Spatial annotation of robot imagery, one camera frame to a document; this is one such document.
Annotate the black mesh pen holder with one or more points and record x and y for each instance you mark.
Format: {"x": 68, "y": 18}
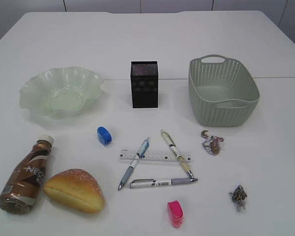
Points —
{"x": 144, "y": 84}

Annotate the brown Nescafe coffee bottle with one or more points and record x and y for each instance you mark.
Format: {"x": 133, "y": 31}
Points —
{"x": 23, "y": 186}

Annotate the clear plastic ruler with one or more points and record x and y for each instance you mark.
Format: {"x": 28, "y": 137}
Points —
{"x": 149, "y": 155}

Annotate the grey white pen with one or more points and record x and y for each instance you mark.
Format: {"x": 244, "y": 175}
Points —
{"x": 143, "y": 183}

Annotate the green wavy glass plate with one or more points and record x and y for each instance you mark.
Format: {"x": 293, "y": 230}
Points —
{"x": 61, "y": 92}

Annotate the golden bread roll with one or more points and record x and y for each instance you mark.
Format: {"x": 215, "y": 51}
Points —
{"x": 77, "y": 189}

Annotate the grey paper scrap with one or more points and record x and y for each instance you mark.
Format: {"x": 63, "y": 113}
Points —
{"x": 238, "y": 197}

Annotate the blue white pen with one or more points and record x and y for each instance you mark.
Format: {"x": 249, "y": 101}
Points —
{"x": 139, "y": 154}

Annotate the pink pencil sharpener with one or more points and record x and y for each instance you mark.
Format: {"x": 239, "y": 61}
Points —
{"x": 175, "y": 213}

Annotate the blue pencil sharpener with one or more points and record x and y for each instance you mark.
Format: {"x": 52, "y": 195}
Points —
{"x": 103, "y": 135}

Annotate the grey-green plastic basket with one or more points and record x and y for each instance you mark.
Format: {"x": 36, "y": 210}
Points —
{"x": 222, "y": 91}

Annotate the colourful paper scrap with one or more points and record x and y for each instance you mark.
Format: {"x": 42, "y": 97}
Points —
{"x": 211, "y": 143}

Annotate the cream patterned pen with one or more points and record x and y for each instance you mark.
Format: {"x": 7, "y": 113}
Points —
{"x": 178, "y": 155}

